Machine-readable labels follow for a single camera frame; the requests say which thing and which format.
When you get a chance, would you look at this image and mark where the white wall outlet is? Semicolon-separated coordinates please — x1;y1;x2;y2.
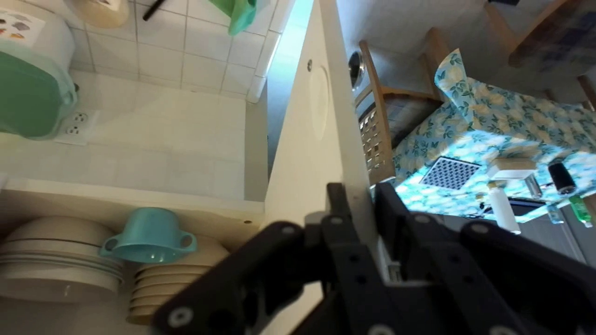
58;109;101;146

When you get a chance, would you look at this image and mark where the green cloth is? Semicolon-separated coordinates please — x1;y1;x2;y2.
209;0;260;36

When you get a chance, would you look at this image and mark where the stack of cream bowls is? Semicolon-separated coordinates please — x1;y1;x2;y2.
127;239;233;328

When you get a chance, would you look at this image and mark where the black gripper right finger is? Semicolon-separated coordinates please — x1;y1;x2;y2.
371;181;596;335

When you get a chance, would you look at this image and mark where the white cupboard door with knob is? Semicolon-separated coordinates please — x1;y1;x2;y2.
263;0;377;335

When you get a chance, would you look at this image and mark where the paper towel roll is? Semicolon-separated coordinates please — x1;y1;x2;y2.
487;183;522;237

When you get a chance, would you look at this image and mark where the black cup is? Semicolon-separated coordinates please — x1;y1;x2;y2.
546;159;580;198

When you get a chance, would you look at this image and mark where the blue two-handled plastic cup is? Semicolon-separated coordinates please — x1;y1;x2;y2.
99;208;202;267

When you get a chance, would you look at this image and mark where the white wall cupboard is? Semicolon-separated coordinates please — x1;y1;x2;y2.
0;180;271;335

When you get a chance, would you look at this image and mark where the dark placemat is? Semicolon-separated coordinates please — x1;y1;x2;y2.
423;155;485;193

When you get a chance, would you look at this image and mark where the light wooden chair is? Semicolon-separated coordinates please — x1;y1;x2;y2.
483;0;596;72

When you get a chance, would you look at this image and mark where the green bottle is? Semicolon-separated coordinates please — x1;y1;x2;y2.
567;194;595;230

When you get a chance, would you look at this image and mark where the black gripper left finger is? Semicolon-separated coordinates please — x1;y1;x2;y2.
151;183;399;335

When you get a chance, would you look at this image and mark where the wooden chair patterned cushion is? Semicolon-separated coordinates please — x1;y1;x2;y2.
347;40;461;187

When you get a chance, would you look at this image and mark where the dining table floral tablecloth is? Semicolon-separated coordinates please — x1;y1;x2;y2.
390;49;596;221

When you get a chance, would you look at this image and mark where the stack of white plates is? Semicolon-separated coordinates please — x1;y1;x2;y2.
0;217;127;306

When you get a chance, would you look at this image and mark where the wicker basket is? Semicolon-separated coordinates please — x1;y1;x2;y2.
487;155;541;183

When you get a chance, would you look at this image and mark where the white bin green lid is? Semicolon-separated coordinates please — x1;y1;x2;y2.
0;0;81;141

